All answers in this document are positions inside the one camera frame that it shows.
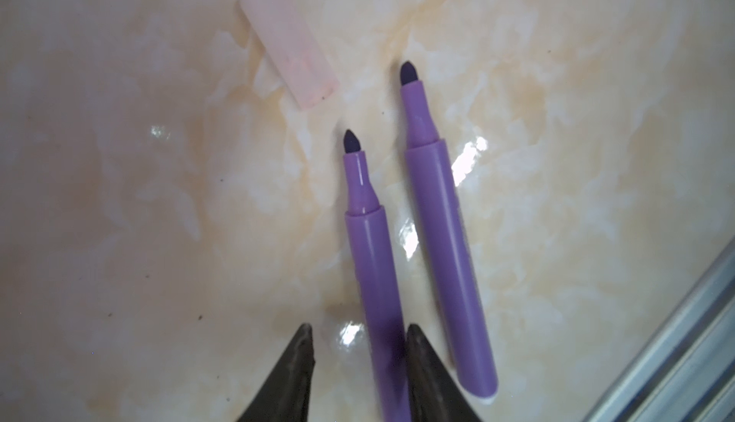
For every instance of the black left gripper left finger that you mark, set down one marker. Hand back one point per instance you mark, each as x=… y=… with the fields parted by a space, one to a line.
x=285 y=394

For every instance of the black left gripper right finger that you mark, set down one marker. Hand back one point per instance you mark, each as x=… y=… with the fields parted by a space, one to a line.
x=433 y=394

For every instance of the purple marker pen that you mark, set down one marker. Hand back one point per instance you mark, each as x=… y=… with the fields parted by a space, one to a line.
x=371 y=249
x=439 y=210

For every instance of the translucent pen cap on table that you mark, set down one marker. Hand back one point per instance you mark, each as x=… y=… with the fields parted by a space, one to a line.
x=293 y=49

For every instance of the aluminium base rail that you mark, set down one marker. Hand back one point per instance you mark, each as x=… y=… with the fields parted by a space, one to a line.
x=686 y=371

